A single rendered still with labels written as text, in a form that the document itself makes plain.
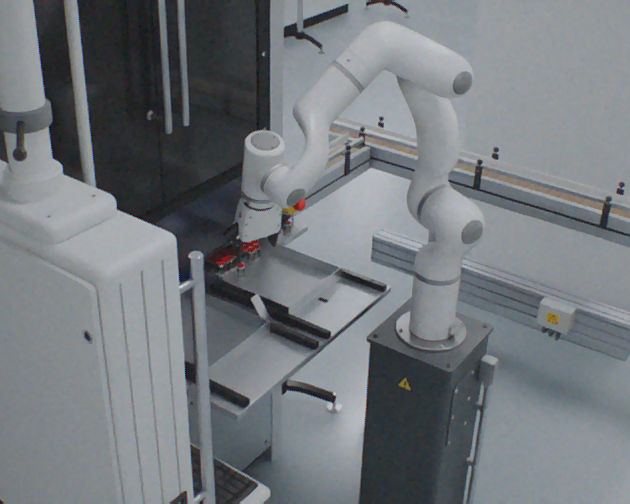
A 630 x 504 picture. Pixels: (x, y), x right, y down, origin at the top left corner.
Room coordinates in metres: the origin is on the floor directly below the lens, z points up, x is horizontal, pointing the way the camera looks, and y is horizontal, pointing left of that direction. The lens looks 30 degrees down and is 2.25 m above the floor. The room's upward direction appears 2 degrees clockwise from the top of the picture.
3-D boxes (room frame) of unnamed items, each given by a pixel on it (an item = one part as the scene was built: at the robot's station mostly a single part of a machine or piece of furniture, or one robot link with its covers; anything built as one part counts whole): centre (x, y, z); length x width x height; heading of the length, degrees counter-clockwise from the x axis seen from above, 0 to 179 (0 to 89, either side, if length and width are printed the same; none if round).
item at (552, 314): (2.60, -0.85, 0.50); 0.12 x 0.05 x 0.09; 56
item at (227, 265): (2.26, 0.23, 0.91); 0.18 x 0.02 x 0.05; 146
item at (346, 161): (2.79, 0.05, 0.92); 0.69 x 0.16 x 0.16; 146
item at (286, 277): (2.20, 0.13, 0.90); 0.34 x 0.26 x 0.04; 56
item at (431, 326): (1.98, -0.32, 0.95); 0.19 x 0.19 x 0.18
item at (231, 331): (1.91, 0.32, 0.90); 0.34 x 0.26 x 0.04; 56
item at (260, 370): (2.02, 0.17, 0.87); 0.70 x 0.48 x 0.02; 146
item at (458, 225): (1.95, -0.33, 1.16); 0.19 x 0.12 x 0.24; 29
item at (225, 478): (1.50, 0.31, 0.82); 0.40 x 0.14 x 0.02; 54
